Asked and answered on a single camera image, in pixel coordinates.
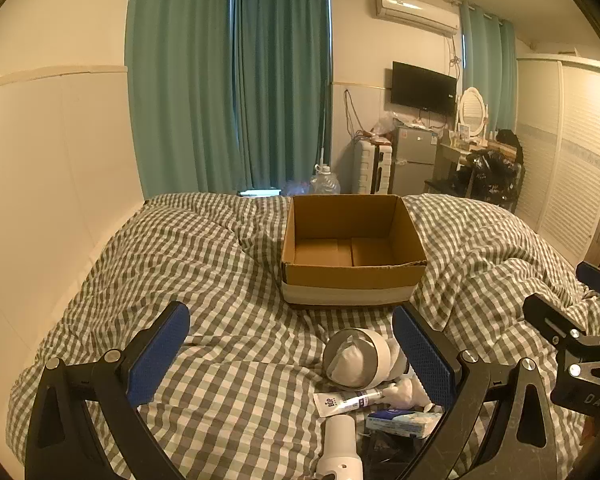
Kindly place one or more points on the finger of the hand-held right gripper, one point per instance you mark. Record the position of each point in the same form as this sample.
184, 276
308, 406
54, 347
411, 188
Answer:
594, 273
550, 317

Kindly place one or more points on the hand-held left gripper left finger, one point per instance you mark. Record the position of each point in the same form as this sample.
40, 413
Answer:
157, 350

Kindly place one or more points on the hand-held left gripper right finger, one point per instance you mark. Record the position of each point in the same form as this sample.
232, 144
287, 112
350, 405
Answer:
422, 352

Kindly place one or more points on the white tape roll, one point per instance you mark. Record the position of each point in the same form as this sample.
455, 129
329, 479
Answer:
357, 360

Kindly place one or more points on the white printed tube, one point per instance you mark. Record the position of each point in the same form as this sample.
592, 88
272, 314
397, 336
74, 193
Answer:
347, 402

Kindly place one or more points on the brown cardboard box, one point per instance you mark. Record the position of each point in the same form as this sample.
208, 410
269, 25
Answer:
350, 280

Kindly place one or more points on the black rounded case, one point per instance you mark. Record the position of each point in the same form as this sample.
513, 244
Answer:
390, 450

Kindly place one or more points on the white crumpled cloth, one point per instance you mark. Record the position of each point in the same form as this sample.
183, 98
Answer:
407, 392

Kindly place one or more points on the blue tissue packet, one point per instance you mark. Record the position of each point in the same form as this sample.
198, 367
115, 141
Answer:
402, 422

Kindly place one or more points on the grey checked blanket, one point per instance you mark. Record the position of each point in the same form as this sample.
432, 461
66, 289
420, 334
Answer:
205, 260

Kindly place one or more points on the white cylindrical device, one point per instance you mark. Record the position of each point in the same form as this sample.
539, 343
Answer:
341, 445

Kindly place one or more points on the white slatted wardrobe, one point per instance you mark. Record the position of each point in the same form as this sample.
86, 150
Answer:
565, 150

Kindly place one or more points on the pile of black bags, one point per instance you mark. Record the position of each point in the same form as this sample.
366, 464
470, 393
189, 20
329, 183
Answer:
490, 175

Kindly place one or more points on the black chair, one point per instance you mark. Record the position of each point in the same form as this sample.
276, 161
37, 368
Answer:
445, 187

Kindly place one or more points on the dressing table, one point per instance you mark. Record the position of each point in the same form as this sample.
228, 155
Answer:
450, 152

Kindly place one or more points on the white suitcase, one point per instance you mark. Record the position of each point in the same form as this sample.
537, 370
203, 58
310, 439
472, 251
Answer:
370, 167

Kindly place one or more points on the silver small fridge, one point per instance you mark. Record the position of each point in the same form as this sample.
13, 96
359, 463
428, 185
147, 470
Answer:
412, 160

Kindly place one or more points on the clear large water bottle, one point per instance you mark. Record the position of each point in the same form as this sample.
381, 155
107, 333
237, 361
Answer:
324, 182

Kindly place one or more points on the white oval mirror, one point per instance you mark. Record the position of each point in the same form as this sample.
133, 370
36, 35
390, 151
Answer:
472, 110

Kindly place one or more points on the clear plastic bag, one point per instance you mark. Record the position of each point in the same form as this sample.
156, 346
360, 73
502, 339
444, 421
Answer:
296, 187

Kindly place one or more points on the pale green narrow curtain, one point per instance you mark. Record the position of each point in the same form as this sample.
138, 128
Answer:
487, 70

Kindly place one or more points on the clear bag on fridge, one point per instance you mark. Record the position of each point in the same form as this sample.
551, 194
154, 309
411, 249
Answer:
387, 124

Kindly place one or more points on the light green curtain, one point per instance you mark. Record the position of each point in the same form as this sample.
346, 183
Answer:
180, 85

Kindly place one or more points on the dark green curtain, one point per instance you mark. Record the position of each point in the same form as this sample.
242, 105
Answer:
280, 85

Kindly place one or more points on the white air conditioner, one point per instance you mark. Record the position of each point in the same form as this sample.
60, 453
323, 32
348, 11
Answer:
415, 10

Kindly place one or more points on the black wall television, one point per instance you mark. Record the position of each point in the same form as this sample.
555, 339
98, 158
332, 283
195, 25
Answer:
422, 87

